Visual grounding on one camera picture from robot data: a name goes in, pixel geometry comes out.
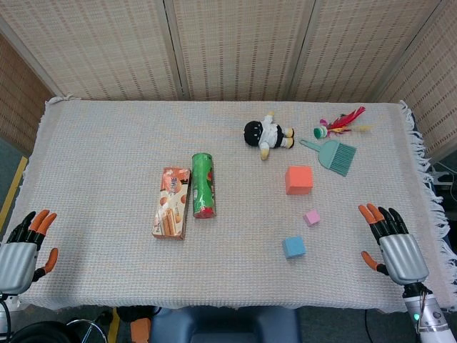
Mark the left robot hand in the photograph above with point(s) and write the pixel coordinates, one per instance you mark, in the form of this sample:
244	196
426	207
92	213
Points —
16	262

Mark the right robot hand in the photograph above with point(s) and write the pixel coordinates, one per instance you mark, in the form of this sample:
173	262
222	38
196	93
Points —
401	255

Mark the small pink foam cube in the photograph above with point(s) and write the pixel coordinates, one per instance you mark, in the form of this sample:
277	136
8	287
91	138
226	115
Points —
311	218

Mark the medium blue foam cube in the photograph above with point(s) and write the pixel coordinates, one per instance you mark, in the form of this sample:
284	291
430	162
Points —
293	247

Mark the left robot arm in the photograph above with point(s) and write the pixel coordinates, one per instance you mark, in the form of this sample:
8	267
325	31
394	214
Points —
8	303

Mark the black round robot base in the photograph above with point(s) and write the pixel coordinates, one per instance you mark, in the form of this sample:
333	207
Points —
39	334

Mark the teal hand brush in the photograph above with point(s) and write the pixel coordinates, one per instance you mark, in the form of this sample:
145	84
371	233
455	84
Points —
337	155

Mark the large orange foam cube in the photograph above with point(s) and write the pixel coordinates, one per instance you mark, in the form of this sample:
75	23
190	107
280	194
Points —
299	180

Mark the beige woven tablecloth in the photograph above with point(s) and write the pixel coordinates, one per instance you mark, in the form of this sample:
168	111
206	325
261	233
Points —
107	160

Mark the red feather shuttlecock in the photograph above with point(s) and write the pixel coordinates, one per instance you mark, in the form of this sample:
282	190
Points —
341	123

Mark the orange cookie box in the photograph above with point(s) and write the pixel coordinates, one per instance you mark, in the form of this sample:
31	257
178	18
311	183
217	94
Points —
172	203

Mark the black-headed plush doll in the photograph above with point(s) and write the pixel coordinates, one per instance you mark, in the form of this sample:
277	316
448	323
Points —
266	134

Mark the blue padded chair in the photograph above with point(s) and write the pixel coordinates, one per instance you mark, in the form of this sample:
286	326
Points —
225	325

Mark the green chip can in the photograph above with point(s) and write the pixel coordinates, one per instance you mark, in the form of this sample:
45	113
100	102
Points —
203	186

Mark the woven folding screen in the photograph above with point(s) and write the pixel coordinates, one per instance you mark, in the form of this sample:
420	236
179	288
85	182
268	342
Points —
232	46

